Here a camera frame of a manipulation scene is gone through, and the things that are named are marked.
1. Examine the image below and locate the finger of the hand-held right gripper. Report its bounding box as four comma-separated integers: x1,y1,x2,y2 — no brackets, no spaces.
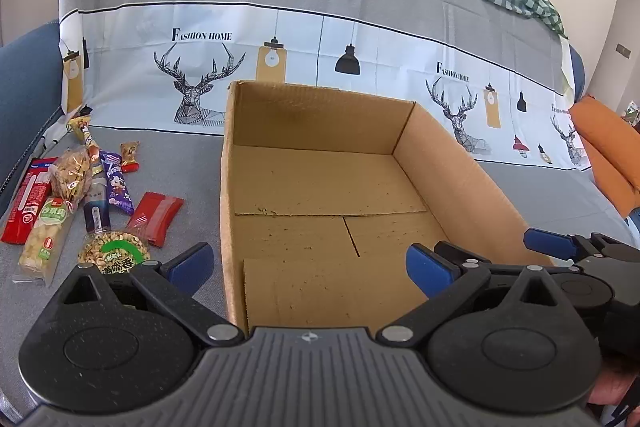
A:
524,228,592,260
434,241,581,279

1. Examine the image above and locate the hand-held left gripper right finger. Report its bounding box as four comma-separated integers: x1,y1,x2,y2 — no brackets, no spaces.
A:
375,244,561,348

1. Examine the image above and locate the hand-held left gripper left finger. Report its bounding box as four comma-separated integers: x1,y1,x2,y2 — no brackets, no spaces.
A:
50,243,248,348

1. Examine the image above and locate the square red snack packet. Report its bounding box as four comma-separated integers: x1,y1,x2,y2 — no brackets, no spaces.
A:
124,192,184,248

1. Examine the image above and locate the green label peanut packet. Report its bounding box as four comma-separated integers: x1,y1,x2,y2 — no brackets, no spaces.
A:
77,229,151,278

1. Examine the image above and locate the purple snack packet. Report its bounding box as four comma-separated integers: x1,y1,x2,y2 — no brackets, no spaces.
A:
99,149,136,216

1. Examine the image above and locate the dark blue snack packet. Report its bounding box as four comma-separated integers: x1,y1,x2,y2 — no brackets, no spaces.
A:
82,172,112,235

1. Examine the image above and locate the small red yellow candy packet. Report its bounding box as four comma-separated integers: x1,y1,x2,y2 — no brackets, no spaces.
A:
119,141,142,174

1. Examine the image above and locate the brown cardboard box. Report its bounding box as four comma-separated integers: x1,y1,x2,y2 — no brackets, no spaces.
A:
218,80,553,338

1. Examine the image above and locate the clear biscuit stick bag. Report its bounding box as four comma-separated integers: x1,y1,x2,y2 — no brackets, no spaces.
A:
50,146,93,210

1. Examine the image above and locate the clear pack of white puffs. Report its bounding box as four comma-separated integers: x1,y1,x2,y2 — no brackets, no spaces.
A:
11,196,77,286

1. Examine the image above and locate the yellow snack packet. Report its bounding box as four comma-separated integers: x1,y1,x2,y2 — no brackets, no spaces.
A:
67,116,100,160

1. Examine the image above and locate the long red snack packet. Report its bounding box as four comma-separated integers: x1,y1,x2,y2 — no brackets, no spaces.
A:
1,156,60,244

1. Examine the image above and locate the person's right hand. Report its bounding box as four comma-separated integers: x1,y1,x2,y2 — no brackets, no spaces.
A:
590,353,638,408

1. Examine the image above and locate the orange cushion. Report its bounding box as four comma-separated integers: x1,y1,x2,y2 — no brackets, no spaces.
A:
580,137,637,210
570,95,640,194

